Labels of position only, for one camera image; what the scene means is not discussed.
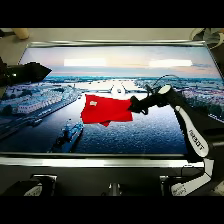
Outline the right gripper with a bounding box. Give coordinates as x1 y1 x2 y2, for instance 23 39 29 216
127 93 160 116

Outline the red T-shirt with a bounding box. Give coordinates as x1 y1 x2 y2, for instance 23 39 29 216
80 94 135 128

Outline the black cable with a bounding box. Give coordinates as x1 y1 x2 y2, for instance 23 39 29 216
152 73 182 92

